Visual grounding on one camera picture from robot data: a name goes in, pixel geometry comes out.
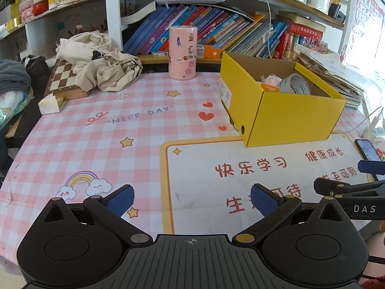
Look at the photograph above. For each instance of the clear packing tape roll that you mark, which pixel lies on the clear packing tape roll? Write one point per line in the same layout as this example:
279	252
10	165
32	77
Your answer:
296	82

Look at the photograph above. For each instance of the orange white toothpaste box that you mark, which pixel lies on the orange white toothpaste box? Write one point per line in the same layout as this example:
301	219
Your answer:
270	88
210	51

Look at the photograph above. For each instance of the wooden desk shelf unit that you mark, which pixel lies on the wooden desk shelf unit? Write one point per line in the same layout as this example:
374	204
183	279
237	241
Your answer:
112	15

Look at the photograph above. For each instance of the pink sticker-covered cylinder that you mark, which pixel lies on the pink sticker-covered cylinder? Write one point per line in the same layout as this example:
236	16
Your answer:
182	54

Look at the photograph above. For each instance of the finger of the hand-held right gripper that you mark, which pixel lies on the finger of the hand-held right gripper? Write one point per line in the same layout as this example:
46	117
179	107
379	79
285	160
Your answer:
340	187
371	167

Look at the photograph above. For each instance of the white power strip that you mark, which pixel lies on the white power strip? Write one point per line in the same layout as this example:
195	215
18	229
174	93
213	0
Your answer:
371	128

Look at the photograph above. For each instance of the cream hoodie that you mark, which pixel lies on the cream hoodie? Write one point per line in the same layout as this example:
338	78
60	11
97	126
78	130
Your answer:
99	66

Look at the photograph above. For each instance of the black bag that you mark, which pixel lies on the black bag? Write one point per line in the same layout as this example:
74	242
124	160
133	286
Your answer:
36	67

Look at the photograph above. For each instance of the white pen holder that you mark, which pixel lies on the white pen holder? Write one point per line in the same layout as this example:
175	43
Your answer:
318	0

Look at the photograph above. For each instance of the black smartphone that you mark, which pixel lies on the black smartphone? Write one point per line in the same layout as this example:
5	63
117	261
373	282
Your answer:
368	150

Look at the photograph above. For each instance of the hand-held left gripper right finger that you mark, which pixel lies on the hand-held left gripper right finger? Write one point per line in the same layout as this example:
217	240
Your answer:
264	198

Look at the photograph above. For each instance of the row of leaning colourful books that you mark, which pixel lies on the row of leaning colourful books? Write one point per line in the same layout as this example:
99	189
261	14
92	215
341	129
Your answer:
240	30

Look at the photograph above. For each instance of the pink plush toy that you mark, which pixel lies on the pink plush toy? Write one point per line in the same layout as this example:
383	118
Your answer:
272	79

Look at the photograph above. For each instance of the white desk lamp bar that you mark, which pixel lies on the white desk lamp bar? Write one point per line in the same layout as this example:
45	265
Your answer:
189	0

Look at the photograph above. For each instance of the grey clothes pile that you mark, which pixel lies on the grey clothes pile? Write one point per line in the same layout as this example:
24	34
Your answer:
13	75

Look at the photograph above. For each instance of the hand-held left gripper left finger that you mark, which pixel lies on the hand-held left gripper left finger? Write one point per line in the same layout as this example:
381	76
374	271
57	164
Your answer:
120	200

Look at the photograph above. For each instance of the alphabet wall poster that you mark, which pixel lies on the alphabet wall poster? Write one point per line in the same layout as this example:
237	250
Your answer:
367	15

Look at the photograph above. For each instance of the wooden chessboard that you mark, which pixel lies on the wooden chessboard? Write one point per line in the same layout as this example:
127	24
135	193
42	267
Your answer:
61	78

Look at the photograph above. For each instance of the red tin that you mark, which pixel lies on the red tin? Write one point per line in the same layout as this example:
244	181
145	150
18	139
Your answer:
40	9

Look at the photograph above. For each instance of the stack of loose papers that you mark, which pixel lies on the stack of loose papers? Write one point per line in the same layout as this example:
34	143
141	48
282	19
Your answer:
327	69

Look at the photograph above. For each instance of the yellow cardboard box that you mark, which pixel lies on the yellow cardboard box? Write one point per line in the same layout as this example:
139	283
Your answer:
285	120

